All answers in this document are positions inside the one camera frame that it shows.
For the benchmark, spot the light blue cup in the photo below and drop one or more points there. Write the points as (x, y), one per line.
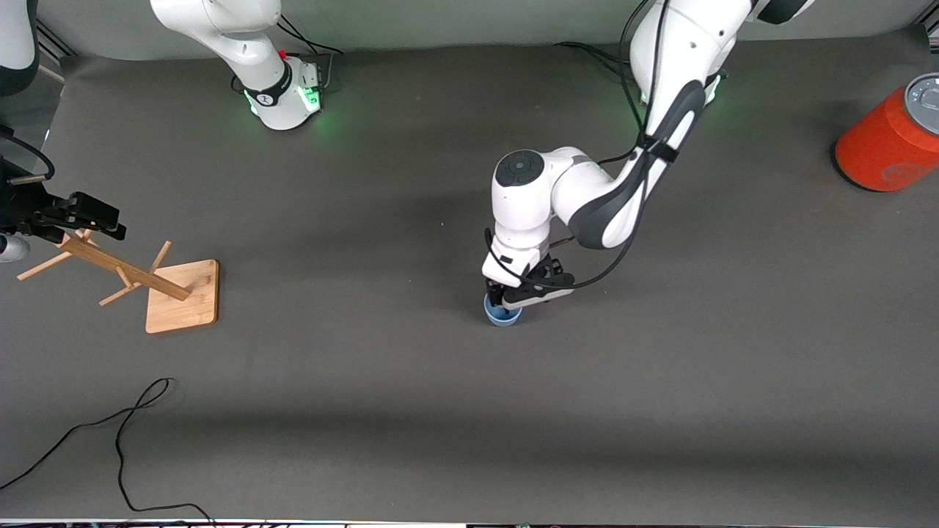
(503, 319)

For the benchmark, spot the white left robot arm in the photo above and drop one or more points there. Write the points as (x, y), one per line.
(660, 59)

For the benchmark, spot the aluminium frame rail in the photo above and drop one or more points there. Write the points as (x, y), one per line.
(55, 42)
(932, 29)

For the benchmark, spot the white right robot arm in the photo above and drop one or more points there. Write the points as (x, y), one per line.
(220, 29)

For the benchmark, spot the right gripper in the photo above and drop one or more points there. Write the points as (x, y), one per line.
(20, 207)

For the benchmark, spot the bamboo cup rack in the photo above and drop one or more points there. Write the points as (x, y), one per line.
(183, 293)

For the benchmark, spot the orange cylindrical speaker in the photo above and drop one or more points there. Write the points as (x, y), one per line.
(880, 147)

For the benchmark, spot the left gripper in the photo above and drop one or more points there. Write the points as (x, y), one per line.
(497, 295)

